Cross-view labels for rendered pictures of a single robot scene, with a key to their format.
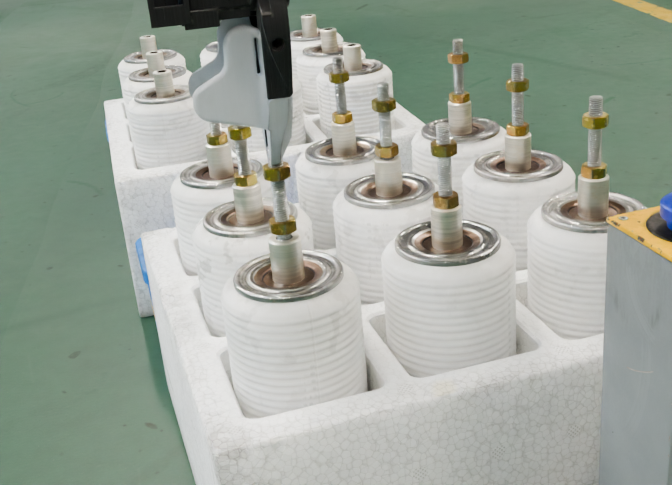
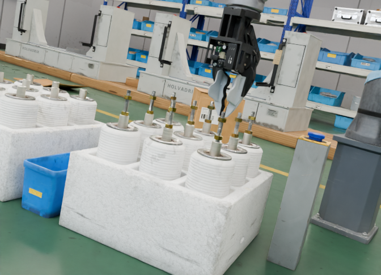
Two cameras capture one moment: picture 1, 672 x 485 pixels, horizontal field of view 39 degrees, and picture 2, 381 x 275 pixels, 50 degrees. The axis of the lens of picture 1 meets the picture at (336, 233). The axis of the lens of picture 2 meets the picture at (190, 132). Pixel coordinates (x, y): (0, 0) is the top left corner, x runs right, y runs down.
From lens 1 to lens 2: 0.75 m
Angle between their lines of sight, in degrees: 51
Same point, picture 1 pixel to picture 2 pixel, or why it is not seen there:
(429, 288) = (241, 160)
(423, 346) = (234, 178)
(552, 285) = not seen: hidden behind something
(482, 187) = (204, 137)
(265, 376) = (219, 185)
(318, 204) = not seen: hidden behind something
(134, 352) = (21, 215)
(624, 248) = (305, 144)
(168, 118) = (31, 107)
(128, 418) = (58, 237)
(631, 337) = (304, 166)
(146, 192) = (22, 139)
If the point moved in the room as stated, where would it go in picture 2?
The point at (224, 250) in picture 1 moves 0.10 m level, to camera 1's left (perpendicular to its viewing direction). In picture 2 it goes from (173, 149) to (139, 151)
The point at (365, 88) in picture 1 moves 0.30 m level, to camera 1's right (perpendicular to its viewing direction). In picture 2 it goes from (93, 106) to (160, 110)
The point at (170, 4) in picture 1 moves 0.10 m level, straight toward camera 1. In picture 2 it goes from (235, 63) to (284, 73)
